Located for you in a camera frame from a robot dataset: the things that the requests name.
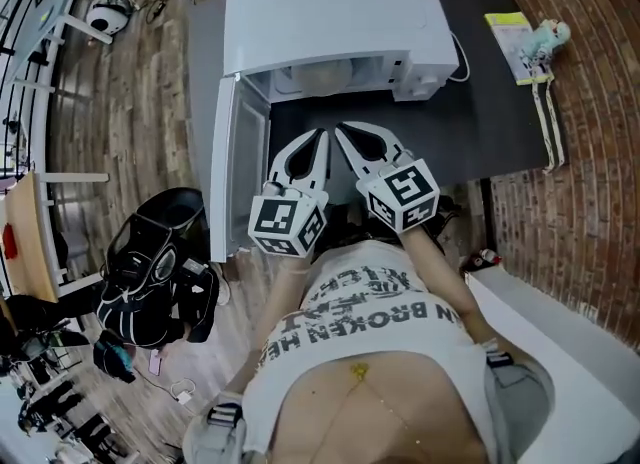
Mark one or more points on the black round stool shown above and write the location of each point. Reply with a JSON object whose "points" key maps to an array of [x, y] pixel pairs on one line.
{"points": [[175, 204]]}

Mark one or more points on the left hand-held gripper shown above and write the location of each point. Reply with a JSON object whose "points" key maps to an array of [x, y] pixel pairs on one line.
{"points": [[275, 219]]}

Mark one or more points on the red white small object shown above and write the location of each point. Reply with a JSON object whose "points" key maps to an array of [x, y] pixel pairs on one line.
{"points": [[482, 258]]}

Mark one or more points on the person's left forearm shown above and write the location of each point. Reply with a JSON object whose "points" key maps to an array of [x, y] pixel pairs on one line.
{"points": [[280, 292]]}

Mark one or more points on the black backpack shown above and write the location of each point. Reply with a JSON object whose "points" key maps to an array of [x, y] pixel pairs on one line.
{"points": [[150, 302]]}

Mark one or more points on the white microwave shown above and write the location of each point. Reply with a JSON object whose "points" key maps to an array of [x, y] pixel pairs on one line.
{"points": [[325, 12]]}

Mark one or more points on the wooden desk white legs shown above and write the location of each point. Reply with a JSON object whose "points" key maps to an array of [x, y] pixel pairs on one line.
{"points": [[27, 232]]}

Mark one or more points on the person's upper chest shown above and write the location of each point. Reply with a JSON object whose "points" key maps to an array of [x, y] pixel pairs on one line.
{"points": [[375, 417]]}

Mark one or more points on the white black round device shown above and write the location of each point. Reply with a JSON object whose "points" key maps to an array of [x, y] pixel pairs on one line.
{"points": [[107, 14]]}

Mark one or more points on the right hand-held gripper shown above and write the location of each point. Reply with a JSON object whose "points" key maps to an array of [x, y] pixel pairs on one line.
{"points": [[405, 192]]}

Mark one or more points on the person's white printed shirt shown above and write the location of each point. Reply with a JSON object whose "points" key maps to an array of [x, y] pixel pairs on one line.
{"points": [[370, 317]]}

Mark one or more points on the light blue plush toy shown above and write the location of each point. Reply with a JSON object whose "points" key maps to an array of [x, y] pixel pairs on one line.
{"points": [[547, 39]]}

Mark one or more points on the person's right forearm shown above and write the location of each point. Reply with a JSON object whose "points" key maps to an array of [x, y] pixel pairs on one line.
{"points": [[440, 272]]}

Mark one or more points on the grey desk white frame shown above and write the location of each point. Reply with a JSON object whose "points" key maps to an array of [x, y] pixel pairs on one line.
{"points": [[55, 2]]}

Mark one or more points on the purple phone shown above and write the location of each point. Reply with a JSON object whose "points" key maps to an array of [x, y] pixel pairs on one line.
{"points": [[156, 363]]}

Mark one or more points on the black table white legs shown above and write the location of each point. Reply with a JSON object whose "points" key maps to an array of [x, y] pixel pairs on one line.
{"points": [[475, 127]]}

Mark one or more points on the yellow green book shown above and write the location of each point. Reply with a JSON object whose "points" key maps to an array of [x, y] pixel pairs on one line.
{"points": [[510, 37]]}

